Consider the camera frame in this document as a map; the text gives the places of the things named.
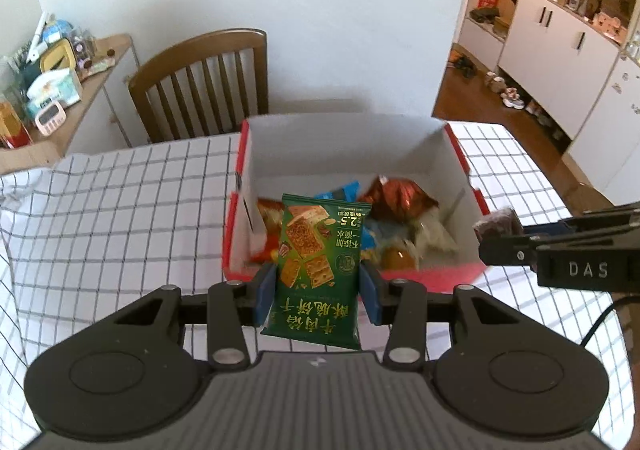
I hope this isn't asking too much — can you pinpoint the white tube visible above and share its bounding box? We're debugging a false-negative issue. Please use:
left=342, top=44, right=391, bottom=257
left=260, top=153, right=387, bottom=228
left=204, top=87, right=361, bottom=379
left=25, top=11, right=49, bottom=64

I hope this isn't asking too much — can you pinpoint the small brown cake packet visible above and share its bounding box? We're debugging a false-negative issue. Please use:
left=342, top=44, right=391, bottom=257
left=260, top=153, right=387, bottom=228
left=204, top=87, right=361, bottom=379
left=472, top=207, right=523, bottom=243

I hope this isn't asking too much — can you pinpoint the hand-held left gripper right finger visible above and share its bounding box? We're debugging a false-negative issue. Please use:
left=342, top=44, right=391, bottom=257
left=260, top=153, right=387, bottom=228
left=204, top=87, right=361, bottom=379
left=359, top=261, right=528, bottom=372

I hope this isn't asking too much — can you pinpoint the blue snack packet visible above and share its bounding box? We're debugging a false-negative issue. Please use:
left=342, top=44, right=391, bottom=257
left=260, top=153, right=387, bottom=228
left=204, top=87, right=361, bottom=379
left=312, top=180, right=361, bottom=203

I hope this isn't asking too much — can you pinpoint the yellow clock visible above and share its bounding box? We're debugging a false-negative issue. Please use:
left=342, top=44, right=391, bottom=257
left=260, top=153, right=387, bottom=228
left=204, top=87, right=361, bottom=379
left=39, top=42, right=76, bottom=75

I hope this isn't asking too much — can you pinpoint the orange drink bottle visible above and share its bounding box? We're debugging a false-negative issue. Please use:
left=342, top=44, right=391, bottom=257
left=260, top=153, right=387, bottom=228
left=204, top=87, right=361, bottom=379
left=0, top=100, right=33, bottom=149

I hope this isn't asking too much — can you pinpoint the pale blue packet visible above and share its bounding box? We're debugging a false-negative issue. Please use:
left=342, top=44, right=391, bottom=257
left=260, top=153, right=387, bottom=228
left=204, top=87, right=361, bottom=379
left=362, top=220, right=416, bottom=251

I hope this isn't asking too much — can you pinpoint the brown foil snack packet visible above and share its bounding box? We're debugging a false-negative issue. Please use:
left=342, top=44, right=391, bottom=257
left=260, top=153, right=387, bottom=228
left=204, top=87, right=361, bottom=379
left=357, top=175, right=440, bottom=221

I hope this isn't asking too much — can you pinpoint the red yellow chip bag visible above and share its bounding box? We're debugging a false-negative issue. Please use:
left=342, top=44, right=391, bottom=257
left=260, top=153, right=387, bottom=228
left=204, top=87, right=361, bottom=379
left=247, top=198, right=286, bottom=263

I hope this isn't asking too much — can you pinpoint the cream yellow packet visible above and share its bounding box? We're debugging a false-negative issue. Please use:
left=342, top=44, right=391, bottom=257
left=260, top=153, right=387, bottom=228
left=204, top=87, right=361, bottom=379
left=410, top=210, right=458, bottom=258

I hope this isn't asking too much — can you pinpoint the green cracker packet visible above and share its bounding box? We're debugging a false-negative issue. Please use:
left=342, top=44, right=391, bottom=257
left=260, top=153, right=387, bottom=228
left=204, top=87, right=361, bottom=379
left=260, top=193, right=373, bottom=351

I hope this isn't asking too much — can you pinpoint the wooden slat-back chair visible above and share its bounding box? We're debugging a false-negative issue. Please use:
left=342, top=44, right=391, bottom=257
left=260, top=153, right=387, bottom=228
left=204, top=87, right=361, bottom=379
left=128, top=28, right=269, bottom=145

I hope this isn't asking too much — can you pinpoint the wooden side cabinet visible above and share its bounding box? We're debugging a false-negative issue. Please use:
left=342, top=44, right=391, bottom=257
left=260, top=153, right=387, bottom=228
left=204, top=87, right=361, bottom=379
left=0, top=34, right=141, bottom=175

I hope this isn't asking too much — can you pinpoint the white wall cabinet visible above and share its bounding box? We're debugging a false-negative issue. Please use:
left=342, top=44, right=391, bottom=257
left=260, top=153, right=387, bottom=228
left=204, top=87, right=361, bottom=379
left=497, top=0, right=640, bottom=203

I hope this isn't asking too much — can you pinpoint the black cable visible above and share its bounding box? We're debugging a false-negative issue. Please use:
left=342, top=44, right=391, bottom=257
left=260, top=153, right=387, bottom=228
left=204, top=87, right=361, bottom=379
left=580, top=294, right=626, bottom=346

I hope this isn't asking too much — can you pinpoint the white teal tissue pack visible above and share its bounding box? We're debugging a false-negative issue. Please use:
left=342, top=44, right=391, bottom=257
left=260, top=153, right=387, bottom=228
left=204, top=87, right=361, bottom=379
left=26, top=68, right=83, bottom=110

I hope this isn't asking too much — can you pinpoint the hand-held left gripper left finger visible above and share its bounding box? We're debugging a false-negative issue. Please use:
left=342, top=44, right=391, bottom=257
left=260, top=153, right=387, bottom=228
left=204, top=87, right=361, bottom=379
left=107, top=262, right=278, bottom=372

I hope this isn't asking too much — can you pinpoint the white black checked tablecloth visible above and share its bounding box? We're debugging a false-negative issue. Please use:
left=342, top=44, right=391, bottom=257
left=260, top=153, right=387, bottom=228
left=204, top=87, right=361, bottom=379
left=0, top=122, right=626, bottom=450

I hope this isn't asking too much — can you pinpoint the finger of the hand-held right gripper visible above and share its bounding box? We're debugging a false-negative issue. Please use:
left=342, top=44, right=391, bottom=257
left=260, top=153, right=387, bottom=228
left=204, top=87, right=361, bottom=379
left=477, top=235, right=551, bottom=265
left=520, top=202, right=640, bottom=237

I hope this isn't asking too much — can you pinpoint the white pink timer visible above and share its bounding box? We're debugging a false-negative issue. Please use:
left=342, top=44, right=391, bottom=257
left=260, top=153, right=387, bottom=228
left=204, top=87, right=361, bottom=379
left=34, top=100, right=67, bottom=135

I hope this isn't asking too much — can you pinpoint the red cardboard box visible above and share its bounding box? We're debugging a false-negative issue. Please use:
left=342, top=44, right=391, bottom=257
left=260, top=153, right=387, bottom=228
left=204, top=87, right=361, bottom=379
left=221, top=112, right=491, bottom=295

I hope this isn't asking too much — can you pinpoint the orange snack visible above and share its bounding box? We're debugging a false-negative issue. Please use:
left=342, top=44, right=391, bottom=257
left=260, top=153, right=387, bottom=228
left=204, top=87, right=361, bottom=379
left=380, top=247, right=418, bottom=271

